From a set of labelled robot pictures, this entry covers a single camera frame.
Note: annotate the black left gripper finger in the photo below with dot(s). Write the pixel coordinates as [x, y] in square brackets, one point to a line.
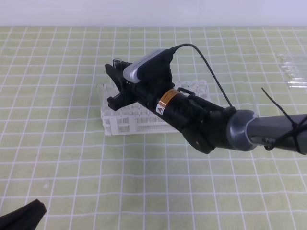
[116, 75]

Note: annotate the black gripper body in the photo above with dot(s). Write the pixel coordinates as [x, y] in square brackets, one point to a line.
[157, 80]

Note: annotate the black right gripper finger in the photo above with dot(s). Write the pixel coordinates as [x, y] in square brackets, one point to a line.
[120, 100]

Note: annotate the clear glass test tube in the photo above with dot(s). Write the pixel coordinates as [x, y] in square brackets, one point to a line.
[117, 63]

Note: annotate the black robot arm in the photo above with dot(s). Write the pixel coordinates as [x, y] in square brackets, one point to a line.
[204, 125]

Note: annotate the white plastic test tube rack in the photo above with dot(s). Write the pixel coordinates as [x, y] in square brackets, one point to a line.
[130, 120]

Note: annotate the green checkered tablecloth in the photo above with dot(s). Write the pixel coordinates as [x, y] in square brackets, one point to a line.
[53, 147]

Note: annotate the spare glass tube rear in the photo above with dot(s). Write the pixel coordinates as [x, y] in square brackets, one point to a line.
[292, 57]

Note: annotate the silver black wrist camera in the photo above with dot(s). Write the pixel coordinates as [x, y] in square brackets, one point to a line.
[148, 64]

